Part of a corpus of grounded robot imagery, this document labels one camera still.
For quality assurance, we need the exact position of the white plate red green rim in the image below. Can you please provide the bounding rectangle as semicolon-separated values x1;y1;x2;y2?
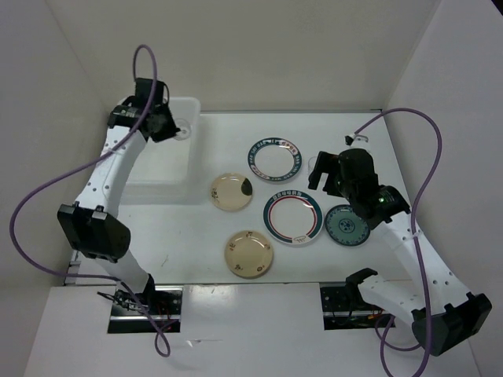
263;190;323;246

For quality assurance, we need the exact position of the white plate dark green rim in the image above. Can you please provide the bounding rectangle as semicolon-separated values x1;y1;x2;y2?
247;137;303;184

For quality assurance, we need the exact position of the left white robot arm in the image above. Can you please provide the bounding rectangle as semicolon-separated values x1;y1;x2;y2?
57;79;179;314

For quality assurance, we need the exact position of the beige plate with black patch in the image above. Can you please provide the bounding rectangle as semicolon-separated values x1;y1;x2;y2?
210;173;253;212

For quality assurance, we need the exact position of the white plastic bin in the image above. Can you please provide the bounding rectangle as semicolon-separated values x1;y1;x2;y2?
97;97;200;205

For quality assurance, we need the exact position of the clear glass cup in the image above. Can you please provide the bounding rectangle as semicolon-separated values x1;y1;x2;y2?
174;118;192;141
308;156;318;171

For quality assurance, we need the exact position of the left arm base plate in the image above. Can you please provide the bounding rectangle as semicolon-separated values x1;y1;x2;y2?
97;285;183;334

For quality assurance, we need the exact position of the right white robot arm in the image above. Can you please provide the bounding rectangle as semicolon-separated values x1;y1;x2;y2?
308;148;492;357

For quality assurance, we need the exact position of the beige plate with red marks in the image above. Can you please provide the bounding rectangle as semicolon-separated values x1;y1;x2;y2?
224;230;274;280

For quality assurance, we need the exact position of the teal patterned small plate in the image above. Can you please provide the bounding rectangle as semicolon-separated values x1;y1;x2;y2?
324;204;370;247

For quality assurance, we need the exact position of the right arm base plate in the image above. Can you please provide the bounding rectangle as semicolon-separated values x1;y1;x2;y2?
319;283;390;331

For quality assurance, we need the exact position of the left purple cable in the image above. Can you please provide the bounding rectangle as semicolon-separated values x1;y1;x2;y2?
9;44;178;357

